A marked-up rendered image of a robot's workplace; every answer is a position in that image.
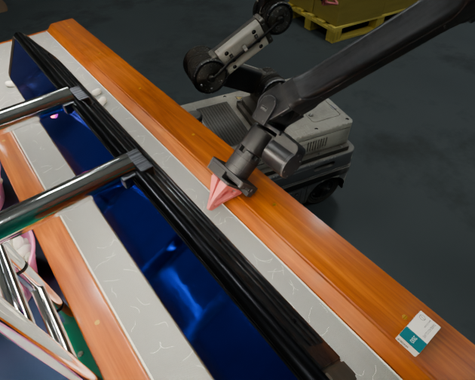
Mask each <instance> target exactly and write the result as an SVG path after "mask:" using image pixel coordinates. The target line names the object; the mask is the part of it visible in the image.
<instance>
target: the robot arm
mask: <svg viewBox="0 0 475 380"><path fill-rule="evenodd" d="M466 22H469V23H473V22H475V0H418V1H417V2H415V3H414V4H412V5H410V6H409V7H407V8H406V9H404V10H403V11H401V12H400V13H398V14H396V15H395V16H393V17H392V18H390V19H389V20H387V21H385V22H384V23H382V24H381V25H379V26H377V27H376V28H374V29H373V30H371V31H370V32H368V33H366V34H365V35H363V36H362V37H360V38H359V39H357V40H356V41H354V42H352V43H351V44H349V45H348V46H346V47H344V48H343V49H341V50H340V51H338V52H337V53H335V54H333V55H332V56H331V57H329V58H327V59H326V60H324V61H323V62H321V63H319V64H318V65H316V66H315V67H313V68H311V69H309V70H308V71H306V72H303V73H302V74H300V75H296V76H294V77H292V78H291V79H289V80H288V81H286V82H284V83H283V84H281V83H279V84H277V85H275V86H274V87H273V88H271V89H269V90H267V91H266V92H264V94H263V95H261V97H260V98H259V100H258V103H257V107H256V110H255V112H254V113H253V115H252V117H251V118H253V119H255V120H256V121H258V122H259V123H260V124H257V123H255V124H253V125H252V126H251V128H250V129H249V130H248V132H247V133H246V135H245V136H244V138H243V139H242V140H241V143H239V145H238V146H237V148H236V149H235V150H234V152H233V153H232V155H231V156H230V158H229V159H228V160H227V162H224V161H222V160H220V159H218V158H216V157H214V156H213V157H212V159H211V160H210V163H209V164H208V166H207V167H208V168H209V169H210V170H211V171H212V172H213V175H212V176H211V184H210V196H209V200H208V203H207V209H208V210H211V211H212V210H214V209H216V208H217V207H218V206H219V205H221V204H223V203H224V202H226V201H228V200H230V199H232V198H234V197H236V196H238V195H240V194H241V193H242V192H243V193H244V194H245V195H246V196H247V197H249V198H250V197H251V196H252V195H253V194H255V192H256V191H257V187H255V186H254V184H252V183H251V182H250V181H249V180H248V178H249V176H250V175H251V173H252V172H253V171H254V170H255V168H256V167H257V165H258V164H259V162H260V161H261V160H262V162H263V163H264V164H266V165H267V166H269V167H270V168H271V169H272V170H273V171H275V172H276V173H277V174H279V175H280V176H282V177H283V178H284V179H287V178H289V177H291V176H292V175H293V174H294V173H295V172H296V171H297V170H298V169H299V167H300V165H301V163H302V158H303V157H304V155H305V152H306V151H305V148H304V147H303V146H301V145H300V144H299V143H298V142H296V141H295V140H294V139H293V138H292V137H291V136H290V135H288V134H287V133H285V132H284V131H285V130H286V128H287V127H288V126H289V125H291V124H293V123H295V122H296V121H298V120H300V119H301V118H304V114H305V113H307V112H310V111H311V110H312V109H314V108H316V107H317V105H318V104H320V103H322V102H323V101H324V100H326V99H328V98H329V97H331V96H332V95H334V94H336V93H338V92H339V91H341V90H343V89H345V88H346V87H348V86H350V85H352V84H353V83H355V82H357V81H359V80H360V79H362V78H364V77H366V76H367V75H369V74H371V73H373V72H374V71H376V70H378V69H380V68H381V67H383V66H385V65H387V64H389V63H390V62H392V61H394V60H395V59H397V58H399V57H401V56H403V55H404V54H406V53H408V52H410V51H411V50H413V49H415V48H417V47H418V46H420V45H422V44H424V43H425V42H427V41H429V40H431V39H432V38H434V37H436V36H438V35H439V34H441V33H443V32H445V31H447V30H449V29H451V28H453V27H455V26H457V25H459V24H461V23H466ZM258 156H259V157H258Z"/></svg>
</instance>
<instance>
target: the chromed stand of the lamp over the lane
mask: <svg viewBox="0 0 475 380"><path fill-rule="evenodd" d="M72 93H73V94H74V95H75V96H76V98H77V99H78V100H81V101H83V102H84V101H85V102H86V103H88V104H89V105H92V103H91V101H90V97H89V96H88V95H87V94H86V93H85V92H84V91H83V90H82V89H81V88H80V87H79V86H75V87H72V88H68V87H62V88H60V89H57V90H54V91H51V92H49V93H45V94H42V95H40V96H37V97H34V98H32V99H29V100H25V101H22V102H20V103H17V104H14V105H12V106H8V107H5V108H3V109H0V136H1V135H2V134H5V133H8V132H11V131H13V130H16V129H19V128H21V127H24V126H26V125H29V124H32V123H35V122H37V121H40V120H42V119H45V118H48V117H51V116H53V115H56V114H59V113H61V112H64V111H65V112H66V113H67V114H69V112H70V109H71V106H72V104H73V103H74V101H73V100H74V96H73V95H72ZM133 163H134V164H135V165H136V166H137V167H138V168H139V170H140V171H142V172H145V173H147V172H148V173H150V174H152V175H153V176H154V175H155V169H154V167H153V166H152V164H151V163H150V162H149V161H148V160H147V159H146V158H145V157H144V156H143V155H142V153H141V152H140V151H139V150H138V149H134V150H132V151H130V152H127V153H124V154H123V155H120V156H118V157H116V158H113V159H112V160H110V161H107V162H105V163H103V164H101V165H99V166H97V167H94V168H92V169H90V170H88V171H85V172H83V173H81V174H79V175H77V176H74V177H72V178H71V179H68V180H66V181H64V182H61V183H60V184H58V185H55V186H53V187H51V188H49V189H47V190H45V191H42V192H40V193H38V194H36V195H34V196H32V197H30V198H27V199H26V200H24V201H21V202H19V203H17V204H15V205H13V206H10V207H8V208H6V209H4V210H1V211H0V291H1V294H2V297H1V296H0V335H1V336H3V337H4V338H6V339H7V340H8V341H10V342H12V343H13V344H15V345H16V346H17V347H19V348H21V349H22V350H24V351H25V352H27V353H28V354H30V355H32V356H33V357H34V358H36V359H37V360H39V361H41V362H42V363H43V364H45V365H46V366H48V367H50V368H51V369H53V370H54V371H56V372H58V373H59V374H61V375H62V376H63V377H65V378H67V379H68V380H103V377H102V376H101V374H100V371H99V369H98V367H97V365H96V363H95V361H94V359H93V356H92V354H91V352H90V350H89V348H88V346H87V343H86V341H85V340H84V337H83V335H82V334H81V330H80V329H79V327H78V324H77V323H76V321H75V318H74V316H73V314H72V312H71V310H70V308H69V306H68V305H67V304H66V303H65V302H64V300H62V298H60V297H59V296H58V295H57V294H56V293H55V292H54V291H53V290H52V289H51V288H50V287H49V286H48V285H47V283H46V282H45V281H44V280H43V279H42V278H41V277H40V276H39V275H38V274H37V273H36V272H35V270H34V269H33V268H32V267H31V266H30V265H29V263H28V262H26V261H27V260H26V259H24V258H23V257H22V256H21V255H20V254H19V253H18V252H17V251H16V250H15V249H14V248H13V247H12V246H11V245H10V244H9V243H8V241H10V240H12V239H14V238H16V237H18V236H20V235H22V234H24V233H26V232H28V231H30V230H32V229H34V228H36V227H38V226H40V225H42V224H44V223H46V222H48V221H50V220H52V219H54V218H56V217H58V216H60V215H62V214H64V213H66V212H68V211H70V210H72V209H74V208H76V207H78V206H80V205H82V204H84V203H86V202H88V201H90V200H92V199H94V198H96V197H98V196H100V195H102V194H104V193H106V192H108V191H110V190H112V189H113V188H115V187H117V186H119V185H121V184H123V185H124V187H125V188H127V189H129V188H130V184H131V182H132V179H133V178H134V177H135V173H134V171H135V170H136V168H135V167H134V165H133ZM25 260H26V261H25ZM20 283H21V284H22V285H24V287H25V288H27V289H28V291H30V292H31V294H32V296H33V298H34V300H35V303H36V305H37V307H38V310H39V313H40V315H41V318H42V320H43V322H44V325H45V328H46V330H47V333H48V334H47V333H46V332H44V331H43V330H42V329H40V328H39V327H38V326H37V325H36V323H35V320H34V318H33V316H32V312H31V310H30V308H29V305H28V302H27V301H26V297H25V295H24V292H23V289H22V287H21V285H20Z"/></svg>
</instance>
